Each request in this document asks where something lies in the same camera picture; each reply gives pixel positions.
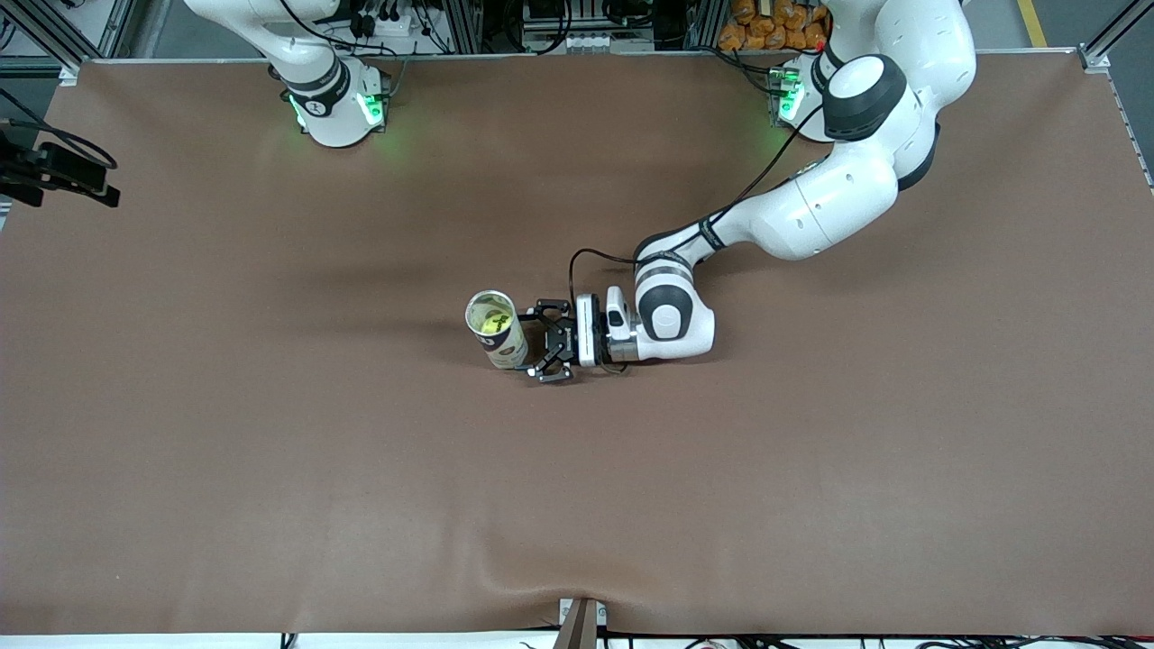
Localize clear Wilson tennis ball can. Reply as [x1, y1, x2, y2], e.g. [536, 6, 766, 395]
[464, 290, 530, 370]

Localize brown table mat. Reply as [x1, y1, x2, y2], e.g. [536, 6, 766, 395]
[0, 52, 1154, 636]

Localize white power strip with plugs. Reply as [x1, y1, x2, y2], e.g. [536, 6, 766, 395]
[353, 0, 417, 39]

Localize orange packaged items pile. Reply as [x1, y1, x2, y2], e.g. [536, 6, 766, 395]
[719, 0, 830, 52]

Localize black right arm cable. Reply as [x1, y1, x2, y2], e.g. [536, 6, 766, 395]
[0, 86, 118, 172]

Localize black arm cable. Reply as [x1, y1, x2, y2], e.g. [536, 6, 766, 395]
[0, 86, 118, 172]
[568, 104, 826, 294]

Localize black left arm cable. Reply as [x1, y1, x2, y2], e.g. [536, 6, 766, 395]
[568, 104, 826, 294]

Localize aluminium frame rail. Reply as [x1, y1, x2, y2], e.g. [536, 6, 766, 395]
[1077, 0, 1154, 190]
[0, 0, 136, 88]

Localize metal table edge bracket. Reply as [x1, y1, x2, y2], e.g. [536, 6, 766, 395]
[557, 597, 608, 649]

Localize aluminium profile post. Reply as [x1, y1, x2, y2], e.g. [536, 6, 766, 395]
[685, 0, 722, 50]
[451, 0, 483, 55]

